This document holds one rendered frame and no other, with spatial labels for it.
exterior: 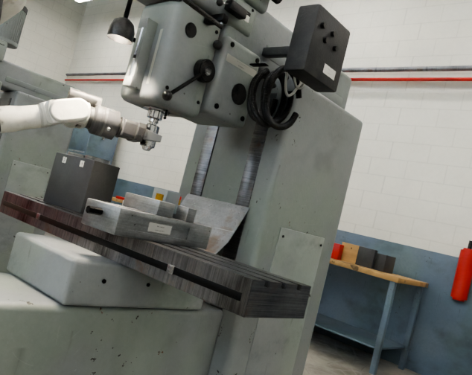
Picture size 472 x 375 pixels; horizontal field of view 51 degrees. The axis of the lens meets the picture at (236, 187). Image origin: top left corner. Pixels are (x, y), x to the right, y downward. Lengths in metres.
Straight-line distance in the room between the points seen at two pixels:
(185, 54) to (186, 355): 0.94
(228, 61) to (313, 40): 0.28
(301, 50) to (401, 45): 4.76
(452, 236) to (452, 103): 1.41
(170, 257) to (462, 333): 4.35
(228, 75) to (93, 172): 0.56
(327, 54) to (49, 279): 1.04
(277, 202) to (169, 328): 0.55
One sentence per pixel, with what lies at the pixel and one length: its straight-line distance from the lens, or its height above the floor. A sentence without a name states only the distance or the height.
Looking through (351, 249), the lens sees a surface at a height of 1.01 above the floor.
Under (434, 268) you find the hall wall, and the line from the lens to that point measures 5.42.
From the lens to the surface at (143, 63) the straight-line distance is 1.53.
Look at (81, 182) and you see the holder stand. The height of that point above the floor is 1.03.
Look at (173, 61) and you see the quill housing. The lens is 1.50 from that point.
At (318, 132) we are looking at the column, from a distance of 1.85.
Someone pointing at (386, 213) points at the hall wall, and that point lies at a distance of 5.68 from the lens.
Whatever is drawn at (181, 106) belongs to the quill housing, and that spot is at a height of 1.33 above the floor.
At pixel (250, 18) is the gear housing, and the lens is 1.72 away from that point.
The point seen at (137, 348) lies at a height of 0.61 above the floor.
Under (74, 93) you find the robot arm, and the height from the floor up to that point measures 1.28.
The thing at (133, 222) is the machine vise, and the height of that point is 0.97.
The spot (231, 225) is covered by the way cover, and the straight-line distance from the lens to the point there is 1.69.
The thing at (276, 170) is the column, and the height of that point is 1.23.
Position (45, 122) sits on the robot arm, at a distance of 1.48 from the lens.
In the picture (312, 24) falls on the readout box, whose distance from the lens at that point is 1.57.
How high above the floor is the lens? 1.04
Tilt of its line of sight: 3 degrees up
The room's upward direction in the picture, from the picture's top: 14 degrees clockwise
